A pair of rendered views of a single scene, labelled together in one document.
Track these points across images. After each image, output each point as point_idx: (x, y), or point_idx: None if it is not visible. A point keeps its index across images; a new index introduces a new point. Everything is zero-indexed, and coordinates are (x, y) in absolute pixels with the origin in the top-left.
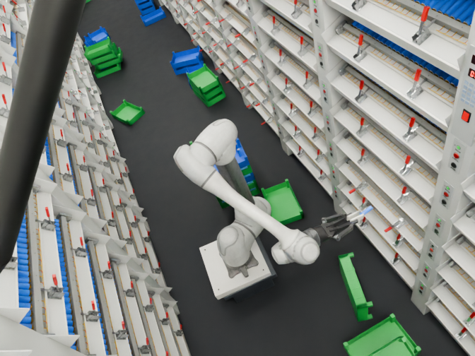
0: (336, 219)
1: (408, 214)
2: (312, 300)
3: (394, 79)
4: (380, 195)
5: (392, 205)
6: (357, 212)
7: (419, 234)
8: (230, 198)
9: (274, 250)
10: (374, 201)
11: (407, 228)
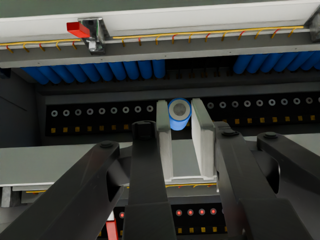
0: (294, 175)
1: (51, 183)
2: None
3: None
4: (225, 49)
5: (162, 55)
6: (194, 140)
7: (23, 59)
8: None
9: None
10: (237, 12)
11: (65, 33)
